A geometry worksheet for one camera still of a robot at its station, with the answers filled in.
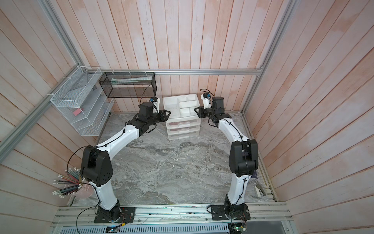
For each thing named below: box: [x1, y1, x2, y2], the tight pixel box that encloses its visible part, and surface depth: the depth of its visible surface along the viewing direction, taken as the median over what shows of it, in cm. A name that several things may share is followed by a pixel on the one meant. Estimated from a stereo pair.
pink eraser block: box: [73, 108, 82, 117], surface depth 84 cm
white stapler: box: [254, 183, 267, 198], surface depth 81 cm
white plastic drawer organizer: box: [162, 93, 202, 141], surface depth 97 cm
